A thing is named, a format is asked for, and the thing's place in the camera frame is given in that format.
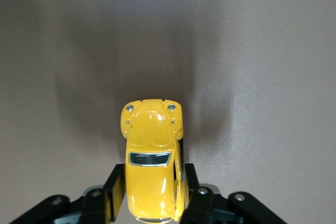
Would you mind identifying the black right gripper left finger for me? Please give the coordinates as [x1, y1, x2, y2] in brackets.
[10, 163, 127, 224]

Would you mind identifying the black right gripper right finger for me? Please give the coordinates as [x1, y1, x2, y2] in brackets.
[177, 139, 286, 224]

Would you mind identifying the yellow beetle toy car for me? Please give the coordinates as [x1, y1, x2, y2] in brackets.
[120, 98, 185, 223]

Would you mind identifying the brown table mat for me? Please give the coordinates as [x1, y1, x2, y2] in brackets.
[0, 0, 336, 224]

